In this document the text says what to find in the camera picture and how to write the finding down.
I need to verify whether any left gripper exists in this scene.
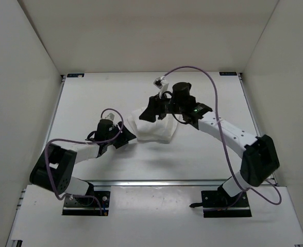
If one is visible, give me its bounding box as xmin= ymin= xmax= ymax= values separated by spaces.
xmin=106 ymin=120 xmax=136 ymax=149

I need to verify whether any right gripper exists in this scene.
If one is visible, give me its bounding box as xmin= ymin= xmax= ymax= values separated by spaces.
xmin=140 ymin=92 xmax=184 ymax=122

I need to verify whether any white pleated skirt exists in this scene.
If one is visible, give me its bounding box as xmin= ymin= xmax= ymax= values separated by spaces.
xmin=127 ymin=107 xmax=178 ymax=143

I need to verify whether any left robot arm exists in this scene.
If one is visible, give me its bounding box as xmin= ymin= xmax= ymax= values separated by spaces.
xmin=29 ymin=118 xmax=137 ymax=205

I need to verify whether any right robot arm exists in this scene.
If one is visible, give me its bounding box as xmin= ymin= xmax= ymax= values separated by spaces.
xmin=139 ymin=80 xmax=279 ymax=206

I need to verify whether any right corner black label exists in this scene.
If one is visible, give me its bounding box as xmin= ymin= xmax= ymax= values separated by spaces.
xmin=219 ymin=72 xmax=237 ymax=76

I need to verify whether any corner black label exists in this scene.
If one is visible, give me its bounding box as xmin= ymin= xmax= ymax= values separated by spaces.
xmin=219 ymin=72 xmax=237 ymax=76
xmin=66 ymin=73 xmax=85 ymax=78

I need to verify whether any left corner black label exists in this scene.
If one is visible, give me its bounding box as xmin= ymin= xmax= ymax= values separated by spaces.
xmin=66 ymin=73 xmax=85 ymax=78

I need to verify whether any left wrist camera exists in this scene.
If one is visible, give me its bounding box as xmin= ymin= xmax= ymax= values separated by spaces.
xmin=105 ymin=113 xmax=115 ymax=121

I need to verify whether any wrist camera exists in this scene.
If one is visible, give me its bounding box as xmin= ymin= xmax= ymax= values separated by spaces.
xmin=105 ymin=113 xmax=115 ymax=121
xmin=153 ymin=76 xmax=169 ymax=98

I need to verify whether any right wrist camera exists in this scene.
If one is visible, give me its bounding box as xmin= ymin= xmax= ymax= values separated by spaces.
xmin=153 ymin=76 xmax=169 ymax=98

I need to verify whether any aluminium front table rail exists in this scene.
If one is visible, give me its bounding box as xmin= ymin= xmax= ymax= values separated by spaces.
xmin=90 ymin=180 xmax=224 ymax=187

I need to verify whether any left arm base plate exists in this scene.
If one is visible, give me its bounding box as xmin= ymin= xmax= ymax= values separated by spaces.
xmin=62 ymin=185 xmax=111 ymax=217

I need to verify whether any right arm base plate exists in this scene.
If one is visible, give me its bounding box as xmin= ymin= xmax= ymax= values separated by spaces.
xmin=188 ymin=185 xmax=252 ymax=219

